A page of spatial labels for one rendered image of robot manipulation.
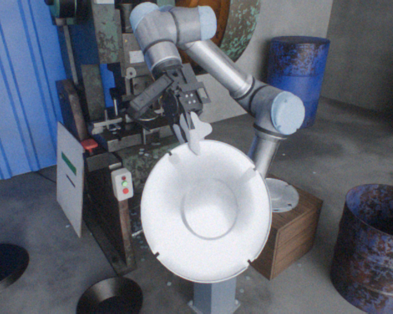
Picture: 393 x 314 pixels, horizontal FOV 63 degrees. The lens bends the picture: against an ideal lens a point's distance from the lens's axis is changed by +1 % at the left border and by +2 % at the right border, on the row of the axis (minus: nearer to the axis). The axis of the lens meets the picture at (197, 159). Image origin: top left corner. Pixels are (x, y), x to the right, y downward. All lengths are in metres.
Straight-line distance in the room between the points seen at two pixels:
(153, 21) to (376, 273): 1.37
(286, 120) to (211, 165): 0.37
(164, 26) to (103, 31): 0.75
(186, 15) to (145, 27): 0.10
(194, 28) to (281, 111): 0.35
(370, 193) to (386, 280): 0.43
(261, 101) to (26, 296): 1.48
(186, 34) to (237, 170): 0.33
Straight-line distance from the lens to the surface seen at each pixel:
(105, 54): 1.50
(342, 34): 4.69
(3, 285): 2.00
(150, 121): 1.57
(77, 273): 1.93
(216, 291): 1.47
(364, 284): 1.73
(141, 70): 1.63
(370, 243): 1.57
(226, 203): 0.67
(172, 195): 0.64
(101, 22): 1.49
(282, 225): 1.61
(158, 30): 0.75
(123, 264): 1.86
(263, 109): 1.00
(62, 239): 2.16
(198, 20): 0.80
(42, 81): 2.72
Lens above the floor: 1.35
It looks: 28 degrees down
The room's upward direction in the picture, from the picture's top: straight up
